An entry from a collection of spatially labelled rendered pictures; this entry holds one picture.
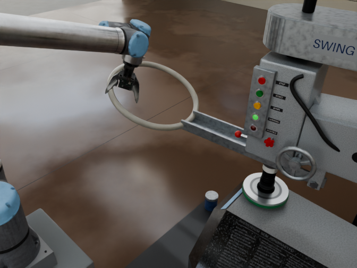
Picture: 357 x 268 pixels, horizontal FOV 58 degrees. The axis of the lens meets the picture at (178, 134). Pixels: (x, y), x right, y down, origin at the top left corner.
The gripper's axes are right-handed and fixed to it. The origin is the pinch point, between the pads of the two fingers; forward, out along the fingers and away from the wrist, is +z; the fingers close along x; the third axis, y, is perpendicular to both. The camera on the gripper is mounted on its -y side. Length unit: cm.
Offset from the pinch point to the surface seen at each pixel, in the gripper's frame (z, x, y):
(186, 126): 3.1, 33.3, 3.2
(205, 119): -0.1, 42.8, -3.3
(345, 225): 8, 110, 39
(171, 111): 104, 57, -189
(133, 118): 4.3, 7.9, 7.5
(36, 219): 46, -20, 40
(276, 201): 12, 80, 30
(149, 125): 5.0, 15.8, 8.8
